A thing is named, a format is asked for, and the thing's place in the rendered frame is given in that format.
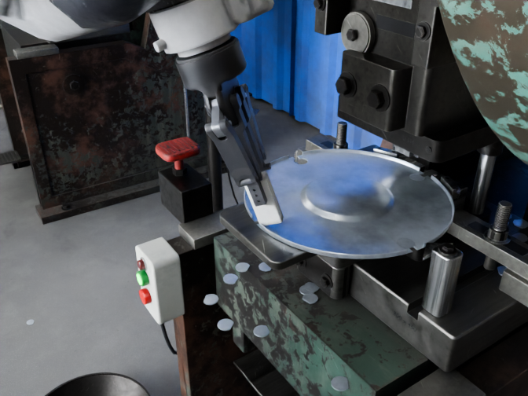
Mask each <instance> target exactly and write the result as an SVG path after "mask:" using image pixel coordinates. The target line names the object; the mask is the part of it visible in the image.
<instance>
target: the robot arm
mask: <svg viewBox="0 0 528 396"><path fill-rule="evenodd" d="M273 4H274V1H273V0H0V20H3V21H5V22H6V23H9V24H12V25H13V26H15V27H17V28H19V29H21V30H23V31H26V32H27V33H29V34H31V35H34V36H35V37H37V38H39V39H45V40H50V41H54V42H59V41H62V40H66V39H72V38H75V37H79V36H81V35H87V34H89V33H93V32H96V31H101V30H104V29H108V28H113V27H117V26H120V25H124V24H128V23H130V22H131V21H133V20H135V19H136V18H138V17H139V16H140V15H141V14H143V13H144V12H147V13H148V14H149V16H150V19H151V21H152V24H153V27H154V28H155V30H156V34H157V35H158V37H159V40H158V41H156V42H154V43H153V45H154V48H155V50H156V52H158V53H159V52H161V51H163V50H164V51H165V53H178V57H177V58H176V61H175V64H176V66H177V69H178V71H179V74H180V76H181V79H182V82H183V83H184V85H185V88H186V89H188V90H194V91H195V90H199V91H200V92H202V93H203V99H204V102H205V108H206V110H207V114H208V115H209V116H210V117H211V123H207V124H205V131H206V133H207V135H208V136H209V137H210V138H211V139H212V141H213V142H214V143H215V145H216V147H217V149H218V151H219V152H220V154H221V156H222V158H223V160H224V162H225V164H226V166H227V167H228V169H229V172H230V174H231V175H232V177H233V179H234V181H235V182H236V185H237V186H238V187H242V186H244V187H245V189H246V191H247V194H248V197H249V199H250V201H251V205H252V207H253V209H254V211H255V214H256V217H257V219H258V222H259V225H260V224H262V225H264V226H269V225H273V224H277V223H282V221H283V217H284V216H283V214H282V211H281V208H280V205H279V203H278V201H277V197H276V195H275V192H274V190H273V186H272V184H271V182H270V178H269V175H268V174H267V170H271V163H264V160H266V153H265V150H264V147H263V144H262V139H261V137H260V133H259V129H258V126H257V123H256V120H255V115H254V112H253V109H252V106H251V100H250V96H249V92H248V86H247V84H246V83H245V84H242V85H239V82H238V79H237V76H238V75H240V74H241V73H242V72H243V71H244V70H245V68H246V67H247V62H246V60H245V57H244V54H243V51H242V49H241V46H240V42H239V40H238V38H236V37H235V36H231V34H230V32H232V31H234V30H235V29H236V28H237V27H238V25H239V24H242V23H245V22H248V21H249V20H252V19H254V18H256V17H258V16H260V15H262V14H263V13H266V12H268V11H270V10H271V9H272V8H273Z"/></svg>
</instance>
